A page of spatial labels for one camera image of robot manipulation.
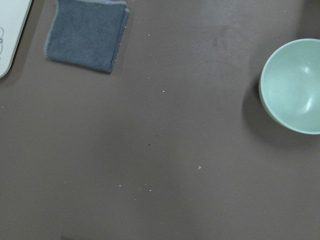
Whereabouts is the cream rabbit tray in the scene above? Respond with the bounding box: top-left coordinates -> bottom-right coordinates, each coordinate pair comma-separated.
0,0 -> 32,77

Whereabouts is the grey folded cloth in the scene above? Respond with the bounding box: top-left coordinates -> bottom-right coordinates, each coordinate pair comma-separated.
44,0 -> 130,73

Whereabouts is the mint green bowl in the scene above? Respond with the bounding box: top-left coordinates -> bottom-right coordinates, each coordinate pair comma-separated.
258,38 -> 320,135

